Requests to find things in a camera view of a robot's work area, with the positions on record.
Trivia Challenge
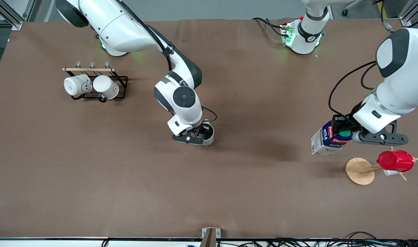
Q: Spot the black wire rack wooden bar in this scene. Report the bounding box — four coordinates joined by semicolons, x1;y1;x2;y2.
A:
62;61;128;103

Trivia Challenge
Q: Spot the white mug grey inside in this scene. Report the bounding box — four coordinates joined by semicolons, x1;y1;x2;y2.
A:
194;122;215;146

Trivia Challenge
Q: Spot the plain white mug black handle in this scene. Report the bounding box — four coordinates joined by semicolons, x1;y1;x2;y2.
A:
93;75;120;103

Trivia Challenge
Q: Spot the aluminium frame profile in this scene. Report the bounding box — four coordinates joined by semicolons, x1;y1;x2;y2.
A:
399;0;418;27
0;0;36;31

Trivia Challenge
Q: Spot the white mug face print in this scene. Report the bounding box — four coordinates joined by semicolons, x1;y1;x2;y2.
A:
63;74;93;101

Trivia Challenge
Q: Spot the black arm base cable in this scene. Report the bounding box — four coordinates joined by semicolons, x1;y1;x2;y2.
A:
252;16;285;37

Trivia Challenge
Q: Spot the black cable with metal plug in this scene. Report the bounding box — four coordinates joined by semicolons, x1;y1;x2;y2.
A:
380;0;395;33

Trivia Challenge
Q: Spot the metal table edge bracket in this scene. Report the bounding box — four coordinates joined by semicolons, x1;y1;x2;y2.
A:
200;227;221;247

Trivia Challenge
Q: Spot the red ribbed plastic cup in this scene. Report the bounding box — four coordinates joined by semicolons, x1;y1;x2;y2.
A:
377;150;415;173

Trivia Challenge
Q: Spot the blue white milk carton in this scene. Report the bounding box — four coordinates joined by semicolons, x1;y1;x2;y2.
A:
311;120;354;157

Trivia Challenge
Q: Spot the wooden cup tree stand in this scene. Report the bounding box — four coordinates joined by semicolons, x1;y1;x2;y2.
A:
345;146;418;186

